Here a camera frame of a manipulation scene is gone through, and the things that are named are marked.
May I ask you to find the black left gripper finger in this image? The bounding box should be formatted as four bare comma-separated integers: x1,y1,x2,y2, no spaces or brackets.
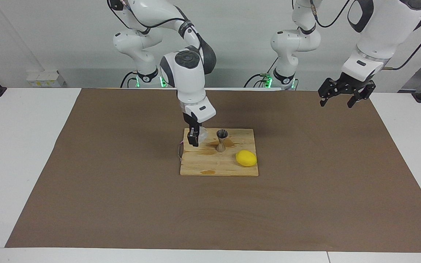
347,82,376,109
318,77,340,107

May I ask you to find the white yellow-labelled box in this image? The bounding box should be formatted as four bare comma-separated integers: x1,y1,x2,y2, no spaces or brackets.
26,70,65,88

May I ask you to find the black base cable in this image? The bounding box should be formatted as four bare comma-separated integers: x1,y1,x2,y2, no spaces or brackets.
120,71,139,88
243,72,270,88

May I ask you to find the yellow lemon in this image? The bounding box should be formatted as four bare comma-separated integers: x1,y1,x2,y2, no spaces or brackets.
235,150,258,167

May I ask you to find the steel double jigger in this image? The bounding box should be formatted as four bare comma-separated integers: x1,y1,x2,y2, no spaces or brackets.
216,129,228,153

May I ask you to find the wooden cutting board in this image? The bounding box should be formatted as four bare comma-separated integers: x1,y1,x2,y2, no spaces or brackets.
179,128,259,177

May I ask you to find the brown table mat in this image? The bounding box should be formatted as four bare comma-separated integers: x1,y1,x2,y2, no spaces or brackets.
5,88,421,253

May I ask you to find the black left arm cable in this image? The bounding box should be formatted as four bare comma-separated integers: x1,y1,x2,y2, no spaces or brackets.
307,0,421,70

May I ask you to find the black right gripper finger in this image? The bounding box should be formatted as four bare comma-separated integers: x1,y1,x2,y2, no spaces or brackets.
187,125,201,148

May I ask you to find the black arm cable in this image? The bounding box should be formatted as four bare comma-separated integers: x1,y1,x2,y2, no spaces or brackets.
307,0,421,70
107,0,196,37

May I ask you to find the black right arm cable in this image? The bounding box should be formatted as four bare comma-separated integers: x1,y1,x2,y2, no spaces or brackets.
107,0,196,37

